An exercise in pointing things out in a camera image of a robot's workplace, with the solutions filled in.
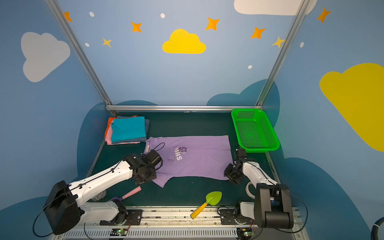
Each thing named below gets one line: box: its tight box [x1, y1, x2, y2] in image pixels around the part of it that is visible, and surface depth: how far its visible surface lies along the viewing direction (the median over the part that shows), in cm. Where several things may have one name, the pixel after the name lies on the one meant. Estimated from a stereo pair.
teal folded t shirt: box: [111, 116, 146, 143], surface depth 104 cm
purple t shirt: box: [144, 135, 232, 188], surface depth 99 cm
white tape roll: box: [245, 181, 256, 200], surface depth 84 cm
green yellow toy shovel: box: [190, 191, 223, 220], surface depth 80 cm
